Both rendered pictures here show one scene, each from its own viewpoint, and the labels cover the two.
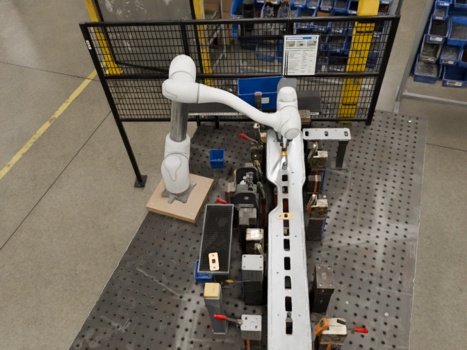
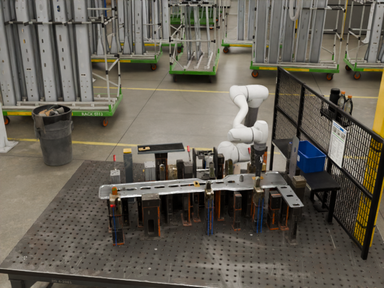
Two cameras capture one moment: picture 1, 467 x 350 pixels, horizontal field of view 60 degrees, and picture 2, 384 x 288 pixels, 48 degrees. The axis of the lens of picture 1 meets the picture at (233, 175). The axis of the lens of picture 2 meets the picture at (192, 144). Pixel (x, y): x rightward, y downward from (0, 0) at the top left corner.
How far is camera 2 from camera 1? 2.96 m
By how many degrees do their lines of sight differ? 62
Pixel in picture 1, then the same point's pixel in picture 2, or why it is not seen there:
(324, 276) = (150, 196)
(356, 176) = (283, 251)
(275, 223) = (188, 181)
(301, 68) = (336, 156)
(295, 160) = (251, 184)
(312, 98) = (327, 183)
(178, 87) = (232, 89)
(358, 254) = (199, 254)
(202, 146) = not seen: hidden behind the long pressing
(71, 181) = not seen: hidden behind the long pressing
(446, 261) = not seen: outside the picture
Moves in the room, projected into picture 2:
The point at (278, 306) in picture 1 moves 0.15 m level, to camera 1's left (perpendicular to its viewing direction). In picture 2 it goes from (129, 186) to (126, 176)
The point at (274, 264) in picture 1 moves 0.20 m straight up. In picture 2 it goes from (158, 183) to (156, 159)
